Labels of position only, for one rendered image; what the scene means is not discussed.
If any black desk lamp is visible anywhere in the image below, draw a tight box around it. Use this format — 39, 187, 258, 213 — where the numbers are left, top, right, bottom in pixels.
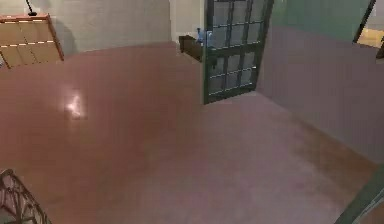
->
25, 0, 38, 17

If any blue bottle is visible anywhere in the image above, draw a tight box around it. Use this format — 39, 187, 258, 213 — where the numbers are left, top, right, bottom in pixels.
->
195, 27, 208, 47

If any brown chest of drawers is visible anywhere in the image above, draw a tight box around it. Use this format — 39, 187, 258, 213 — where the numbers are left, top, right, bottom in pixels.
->
0, 13, 65, 70

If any dark framed window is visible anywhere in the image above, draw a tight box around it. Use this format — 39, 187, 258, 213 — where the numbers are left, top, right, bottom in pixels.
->
352, 0, 384, 60

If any dark green glazed door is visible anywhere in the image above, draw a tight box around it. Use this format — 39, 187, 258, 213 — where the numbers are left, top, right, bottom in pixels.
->
202, 0, 275, 106

